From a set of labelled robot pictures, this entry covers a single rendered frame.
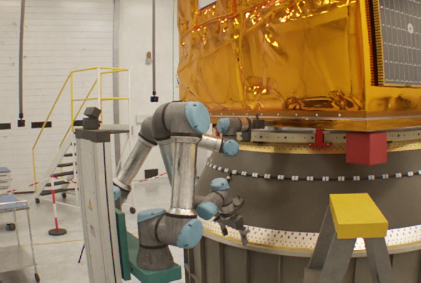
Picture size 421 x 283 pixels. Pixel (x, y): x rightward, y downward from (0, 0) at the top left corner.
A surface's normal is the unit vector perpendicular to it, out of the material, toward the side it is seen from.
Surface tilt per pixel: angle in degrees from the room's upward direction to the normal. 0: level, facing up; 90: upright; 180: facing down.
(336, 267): 87
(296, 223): 62
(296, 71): 90
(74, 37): 90
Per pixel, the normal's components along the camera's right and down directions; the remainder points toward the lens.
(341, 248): -0.21, -0.02
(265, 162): -0.61, -0.43
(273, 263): -0.52, 0.04
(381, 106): 0.48, 0.09
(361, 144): -0.88, 0.04
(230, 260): -0.73, 0.04
